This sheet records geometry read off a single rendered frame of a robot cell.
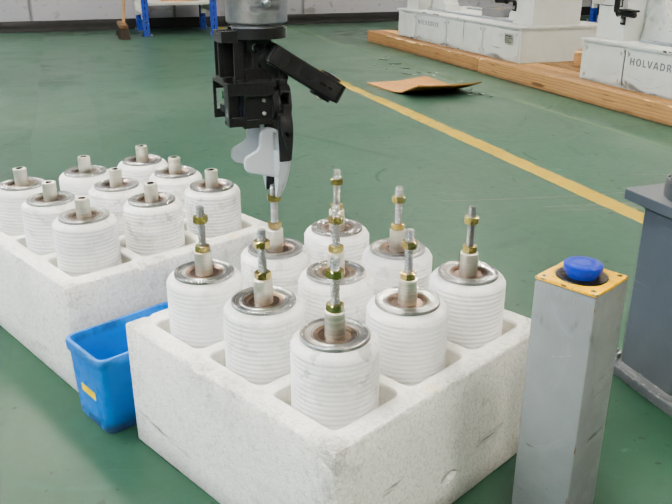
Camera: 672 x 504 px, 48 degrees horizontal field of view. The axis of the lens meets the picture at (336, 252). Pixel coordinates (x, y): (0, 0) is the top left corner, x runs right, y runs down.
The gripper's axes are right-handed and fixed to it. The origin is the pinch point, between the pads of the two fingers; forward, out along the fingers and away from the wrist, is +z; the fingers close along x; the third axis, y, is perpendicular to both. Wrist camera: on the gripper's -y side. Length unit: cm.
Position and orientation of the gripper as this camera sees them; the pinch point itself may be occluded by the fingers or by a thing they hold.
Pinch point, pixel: (277, 182)
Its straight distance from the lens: 100.8
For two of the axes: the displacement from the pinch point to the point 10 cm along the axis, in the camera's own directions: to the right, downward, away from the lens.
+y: -9.2, 1.5, -3.7
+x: 4.0, 3.4, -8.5
